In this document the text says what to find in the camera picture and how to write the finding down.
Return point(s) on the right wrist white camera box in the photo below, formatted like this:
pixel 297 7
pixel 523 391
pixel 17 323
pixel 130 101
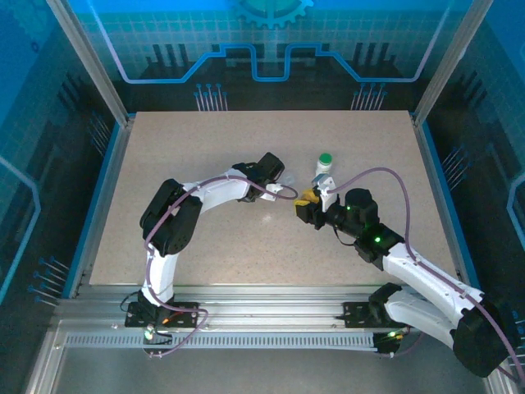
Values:
pixel 326 186

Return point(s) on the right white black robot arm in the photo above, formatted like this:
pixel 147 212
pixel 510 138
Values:
pixel 430 271

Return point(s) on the aluminium mounting rail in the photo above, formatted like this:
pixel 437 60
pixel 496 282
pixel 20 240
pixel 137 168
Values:
pixel 266 299

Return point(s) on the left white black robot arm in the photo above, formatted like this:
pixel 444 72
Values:
pixel 217 193

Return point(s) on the white pill bottle green cap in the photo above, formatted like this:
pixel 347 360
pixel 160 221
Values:
pixel 324 166

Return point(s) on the aluminium frame post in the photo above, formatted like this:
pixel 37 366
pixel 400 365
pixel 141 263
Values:
pixel 451 61
pixel 91 61

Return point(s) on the small LED circuit board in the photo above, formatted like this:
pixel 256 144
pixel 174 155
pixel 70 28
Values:
pixel 387 342
pixel 149 333

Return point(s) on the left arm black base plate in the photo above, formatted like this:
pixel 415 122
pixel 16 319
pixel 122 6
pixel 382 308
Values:
pixel 186 308

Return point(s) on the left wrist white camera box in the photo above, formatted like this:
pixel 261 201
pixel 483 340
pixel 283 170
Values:
pixel 272 192

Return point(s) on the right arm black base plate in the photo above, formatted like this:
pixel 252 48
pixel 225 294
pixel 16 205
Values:
pixel 354 314

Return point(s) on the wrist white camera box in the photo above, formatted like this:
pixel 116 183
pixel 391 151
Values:
pixel 272 192
pixel 326 186

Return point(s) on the grey metal tray frame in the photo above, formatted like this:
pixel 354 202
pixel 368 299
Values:
pixel 262 373

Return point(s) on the blue aluminium table side rail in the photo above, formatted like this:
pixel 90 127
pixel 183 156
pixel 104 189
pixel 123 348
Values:
pixel 104 197
pixel 441 197

